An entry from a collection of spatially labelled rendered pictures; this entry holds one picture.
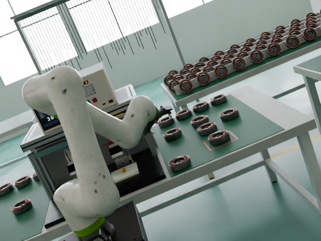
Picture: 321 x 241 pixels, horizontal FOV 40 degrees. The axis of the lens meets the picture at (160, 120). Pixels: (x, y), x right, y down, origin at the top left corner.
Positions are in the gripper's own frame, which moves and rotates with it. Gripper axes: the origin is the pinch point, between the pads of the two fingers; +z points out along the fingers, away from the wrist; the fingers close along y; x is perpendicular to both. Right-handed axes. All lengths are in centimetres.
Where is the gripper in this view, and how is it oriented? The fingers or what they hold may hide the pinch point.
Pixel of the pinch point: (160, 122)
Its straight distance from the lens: 217.6
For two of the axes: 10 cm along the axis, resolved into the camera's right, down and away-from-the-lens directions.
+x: -6.5, -7.0, 2.9
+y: 7.2, -6.9, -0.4
